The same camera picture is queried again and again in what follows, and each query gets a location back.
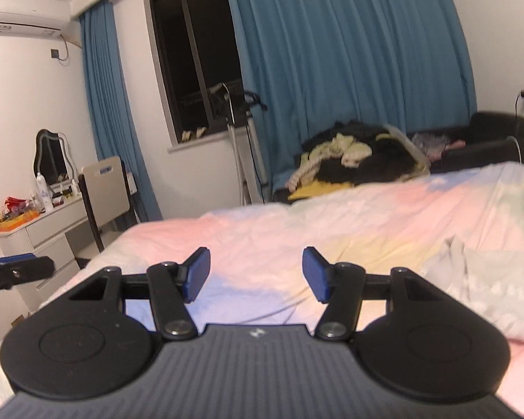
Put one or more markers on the wide blue curtain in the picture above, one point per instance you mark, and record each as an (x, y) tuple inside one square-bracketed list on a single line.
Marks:
[(353, 52)]

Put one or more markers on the white air conditioner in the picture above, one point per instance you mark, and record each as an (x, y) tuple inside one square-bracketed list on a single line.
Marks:
[(22, 8)]

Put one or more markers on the pink cloth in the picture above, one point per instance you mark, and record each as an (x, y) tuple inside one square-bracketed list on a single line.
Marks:
[(455, 145)]

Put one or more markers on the pastel bed quilt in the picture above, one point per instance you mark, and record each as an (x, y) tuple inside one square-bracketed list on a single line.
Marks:
[(288, 227)]

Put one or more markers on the clear plastic bag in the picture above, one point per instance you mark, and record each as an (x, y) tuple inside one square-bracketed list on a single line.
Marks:
[(428, 144)]

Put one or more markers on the white spray bottle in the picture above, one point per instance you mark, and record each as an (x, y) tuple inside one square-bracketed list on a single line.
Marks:
[(45, 196)]

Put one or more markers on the black sofa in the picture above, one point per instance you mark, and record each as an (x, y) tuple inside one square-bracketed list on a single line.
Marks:
[(493, 126)]

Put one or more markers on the dark window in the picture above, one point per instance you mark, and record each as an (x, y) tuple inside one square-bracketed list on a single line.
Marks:
[(187, 52)]

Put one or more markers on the cream knitted scarf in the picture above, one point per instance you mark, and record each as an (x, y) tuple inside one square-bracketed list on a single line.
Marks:
[(356, 150)]

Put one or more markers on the pile of dark clothes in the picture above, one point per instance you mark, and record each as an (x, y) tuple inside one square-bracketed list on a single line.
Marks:
[(367, 170)]

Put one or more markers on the white dressing table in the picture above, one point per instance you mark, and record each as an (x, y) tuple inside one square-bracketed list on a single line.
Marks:
[(52, 227)]

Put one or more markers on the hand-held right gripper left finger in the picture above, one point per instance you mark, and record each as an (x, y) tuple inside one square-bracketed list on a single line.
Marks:
[(196, 273)]

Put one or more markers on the vanity mirror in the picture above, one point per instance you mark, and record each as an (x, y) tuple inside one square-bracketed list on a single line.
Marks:
[(50, 157)]

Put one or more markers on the garment steamer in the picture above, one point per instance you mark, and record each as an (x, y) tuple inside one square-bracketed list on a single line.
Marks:
[(254, 148)]

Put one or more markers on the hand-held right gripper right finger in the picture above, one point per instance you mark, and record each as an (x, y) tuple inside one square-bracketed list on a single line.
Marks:
[(316, 273)]

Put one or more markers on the white patterned blanket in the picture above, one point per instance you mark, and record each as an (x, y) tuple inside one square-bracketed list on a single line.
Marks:
[(498, 283)]

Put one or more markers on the orange tray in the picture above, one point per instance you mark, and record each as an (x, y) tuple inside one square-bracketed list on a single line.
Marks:
[(17, 222)]

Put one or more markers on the yellow cloth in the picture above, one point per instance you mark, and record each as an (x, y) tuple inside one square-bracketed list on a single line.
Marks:
[(318, 190)]

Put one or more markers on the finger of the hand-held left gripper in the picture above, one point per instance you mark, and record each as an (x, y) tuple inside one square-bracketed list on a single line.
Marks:
[(26, 270), (17, 257)]

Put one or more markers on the beige chair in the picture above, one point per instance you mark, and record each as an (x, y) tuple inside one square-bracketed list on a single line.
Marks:
[(107, 187)]

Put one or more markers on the gloves on window sill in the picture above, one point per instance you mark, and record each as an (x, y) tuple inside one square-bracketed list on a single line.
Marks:
[(194, 134)]

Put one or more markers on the narrow blue curtain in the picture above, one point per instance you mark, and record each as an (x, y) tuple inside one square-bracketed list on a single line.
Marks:
[(109, 96)]

